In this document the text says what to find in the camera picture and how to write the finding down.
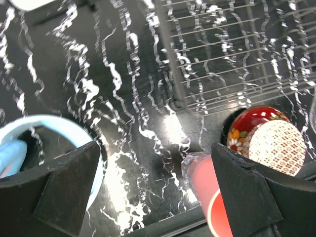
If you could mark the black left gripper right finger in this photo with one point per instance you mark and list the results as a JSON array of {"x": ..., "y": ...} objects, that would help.
[{"x": 262, "y": 202}]

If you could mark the red floral plate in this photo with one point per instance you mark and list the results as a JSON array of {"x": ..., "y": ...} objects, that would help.
[{"x": 246, "y": 121}]

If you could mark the light blue headphones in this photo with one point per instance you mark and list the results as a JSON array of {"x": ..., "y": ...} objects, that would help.
[{"x": 13, "y": 152}]

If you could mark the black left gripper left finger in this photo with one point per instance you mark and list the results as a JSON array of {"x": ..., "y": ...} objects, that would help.
[{"x": 49, "y": 200}]

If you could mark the pink tumbler cup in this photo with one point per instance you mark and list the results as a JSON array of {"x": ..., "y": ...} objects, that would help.
[{"x": 198, "y": 169}]

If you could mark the clear glass plate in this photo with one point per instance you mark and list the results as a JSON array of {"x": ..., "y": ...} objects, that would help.
[{"x": 312, "y": 112}]

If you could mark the wire dish rack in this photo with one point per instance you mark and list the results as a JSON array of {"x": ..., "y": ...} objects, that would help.
[{"x": 227, "y": 54}]

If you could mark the red patterned white bowl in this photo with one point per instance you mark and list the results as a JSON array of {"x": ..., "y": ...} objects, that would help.
[{"x": 277, "y": 144}]

